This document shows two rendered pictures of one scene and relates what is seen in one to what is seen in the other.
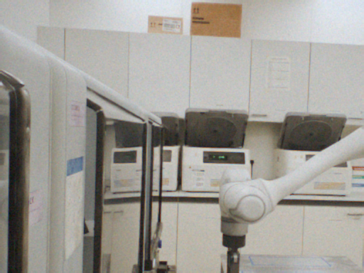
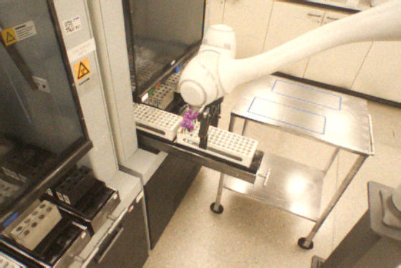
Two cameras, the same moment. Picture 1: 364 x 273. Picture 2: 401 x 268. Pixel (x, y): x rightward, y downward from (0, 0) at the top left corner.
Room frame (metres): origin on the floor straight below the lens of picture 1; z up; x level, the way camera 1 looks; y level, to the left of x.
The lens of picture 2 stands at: (0.76, -0.33, 1.55)
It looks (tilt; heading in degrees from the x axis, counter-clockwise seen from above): 42 degrees down; 25
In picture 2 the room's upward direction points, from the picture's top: 5 degrees clockwise
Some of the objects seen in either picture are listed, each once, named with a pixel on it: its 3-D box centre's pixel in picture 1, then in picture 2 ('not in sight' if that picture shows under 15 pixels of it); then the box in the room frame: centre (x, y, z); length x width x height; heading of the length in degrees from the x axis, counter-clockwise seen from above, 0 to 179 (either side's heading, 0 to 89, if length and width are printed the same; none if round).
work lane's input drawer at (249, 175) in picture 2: not in sight; (184, 142); (1.49, 0.09, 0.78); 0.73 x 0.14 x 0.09; 96
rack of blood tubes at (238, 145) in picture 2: not in sight; (216, 142); (1.50, -0.05, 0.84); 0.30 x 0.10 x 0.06; 96
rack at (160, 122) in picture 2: not in sight; (145, 119); (1.47, 0.26, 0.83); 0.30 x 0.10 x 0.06; 96
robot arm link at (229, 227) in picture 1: (234, 225); not in sight; (1.50, -0.02, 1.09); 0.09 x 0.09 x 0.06
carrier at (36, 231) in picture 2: not in sight; (41, 226); (0.92, 0.20, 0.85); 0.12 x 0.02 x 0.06; 6
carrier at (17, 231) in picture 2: not in sight; (34, 223); (0.92, 0.22, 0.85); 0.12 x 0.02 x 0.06; 6
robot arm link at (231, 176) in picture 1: (236, 192); (217, 53); (1.48, -0.02, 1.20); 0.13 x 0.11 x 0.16; 10
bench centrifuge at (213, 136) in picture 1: (215, 149); not in sight; (4.10, 0.15, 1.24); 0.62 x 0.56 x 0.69; 6
